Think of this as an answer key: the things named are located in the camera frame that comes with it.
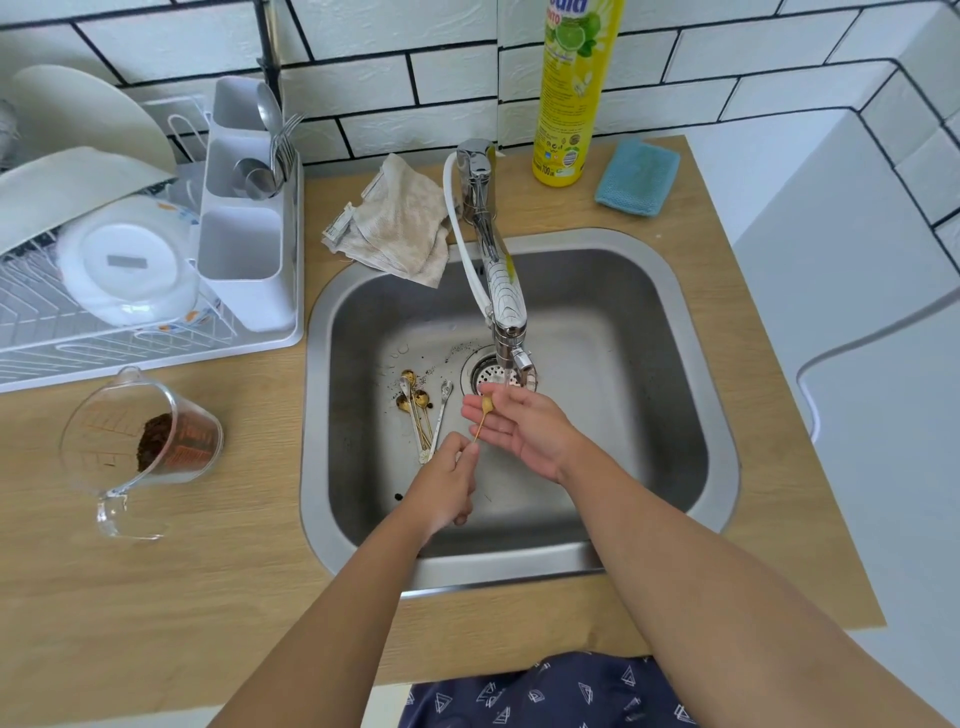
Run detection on person's right hand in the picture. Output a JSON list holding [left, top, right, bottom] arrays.
[[461, 383, 594, 485]]

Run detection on person's left hand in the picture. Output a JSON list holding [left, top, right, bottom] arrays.
[[401, 431, 481, 534]]

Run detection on small silver spoon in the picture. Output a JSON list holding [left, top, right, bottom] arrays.
[[399, 380, 430, 465]]

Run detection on person's left forearm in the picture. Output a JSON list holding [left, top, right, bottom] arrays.
[[209, 494, 444, 728]]

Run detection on person's right forearm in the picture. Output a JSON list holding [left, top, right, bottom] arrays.
[[558, 449, 954, 728]]

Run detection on beige rag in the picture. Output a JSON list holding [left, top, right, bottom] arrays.
[[322, 153, 451, 290]]

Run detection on white dish rack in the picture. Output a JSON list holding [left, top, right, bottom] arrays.
[[0, 93, 307, 395]]

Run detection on yellow dish soap bottle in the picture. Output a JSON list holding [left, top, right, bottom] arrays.
[[530, 0, 626, 189]]

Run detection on steel sink drain strainer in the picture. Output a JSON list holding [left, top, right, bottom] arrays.
[[459, 343, 538, 399]]

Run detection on stainless steel sink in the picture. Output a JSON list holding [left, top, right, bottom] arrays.
[[299, 228, 740, 598]]

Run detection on navy patterned shorts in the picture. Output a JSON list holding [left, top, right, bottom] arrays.
[[397, 650, 699, 728]]

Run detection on chrome faucet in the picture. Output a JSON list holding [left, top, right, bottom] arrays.
[[455, 138, 538, 391]]

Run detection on white cutlery holder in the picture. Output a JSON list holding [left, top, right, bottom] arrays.
[[196, 74, 298, 334]]

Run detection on blue sponge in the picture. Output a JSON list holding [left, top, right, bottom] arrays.
[[594, 138, 682, 219]]

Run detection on brown coffee grounds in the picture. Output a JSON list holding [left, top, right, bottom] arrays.
[[136, 412, 219, 474]]

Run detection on clear measuring jug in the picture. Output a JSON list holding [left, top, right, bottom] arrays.
[[58, 365, 225, 543]]

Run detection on steel ladle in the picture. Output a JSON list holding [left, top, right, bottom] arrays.
[[230, 157, 283, 202]]

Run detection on white floral print bowl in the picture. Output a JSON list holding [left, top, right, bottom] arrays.
[[56, 196, 204, 329]]

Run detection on steel fork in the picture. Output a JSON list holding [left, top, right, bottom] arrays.
[[269, 112, 305, 189]]

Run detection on white plate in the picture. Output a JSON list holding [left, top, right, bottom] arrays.
[[11, 63, 178, 174]]

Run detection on white faucet hose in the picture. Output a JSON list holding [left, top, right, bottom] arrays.
[[442, 149, 496, 324]]

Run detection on grey wall cable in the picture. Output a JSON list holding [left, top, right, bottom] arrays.
[[796, 288, 960, 445]]

